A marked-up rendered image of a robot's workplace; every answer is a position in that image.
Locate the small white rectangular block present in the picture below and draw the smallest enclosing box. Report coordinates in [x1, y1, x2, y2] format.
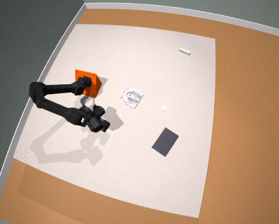
[179, 48, 190, 55]

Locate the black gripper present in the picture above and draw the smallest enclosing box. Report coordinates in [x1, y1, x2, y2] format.
[99, 120, 110, 132]

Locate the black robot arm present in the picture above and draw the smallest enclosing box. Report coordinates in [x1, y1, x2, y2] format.
[29, 76, 105, 133]

